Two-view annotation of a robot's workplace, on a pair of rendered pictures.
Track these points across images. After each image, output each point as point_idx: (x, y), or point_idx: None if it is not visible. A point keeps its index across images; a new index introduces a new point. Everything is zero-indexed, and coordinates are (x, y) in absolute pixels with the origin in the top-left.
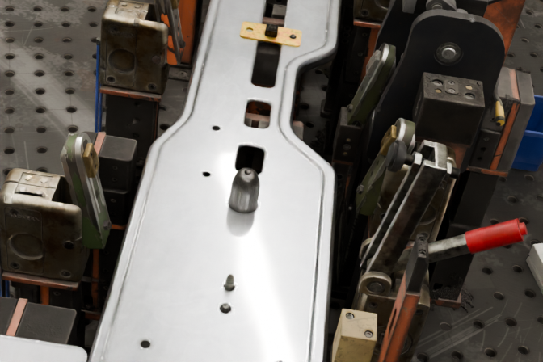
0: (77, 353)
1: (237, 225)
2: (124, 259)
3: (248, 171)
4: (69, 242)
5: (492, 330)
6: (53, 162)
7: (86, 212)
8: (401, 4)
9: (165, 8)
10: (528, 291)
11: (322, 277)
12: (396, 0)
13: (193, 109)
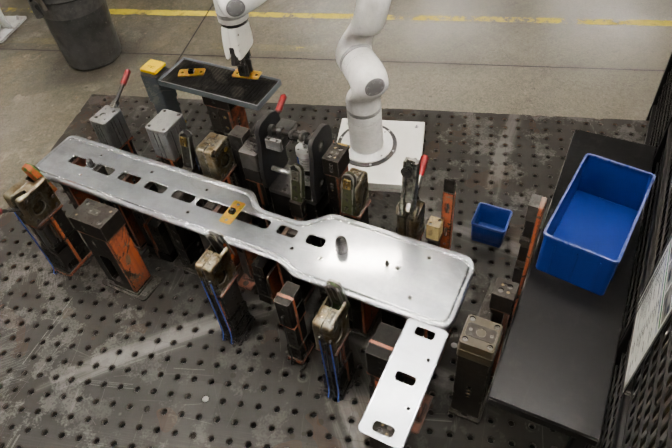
0: (410, 321)
1: (354, 254)
2: (362, 297)
3: (341, 237)
4: (347, 316)
5: None
6: (196, 356)
7: (345, 300)
8: (263, 153)
9: (223, 241)
10: None
11: (390, 233)
12: (261, 153)
13: (276, 254)
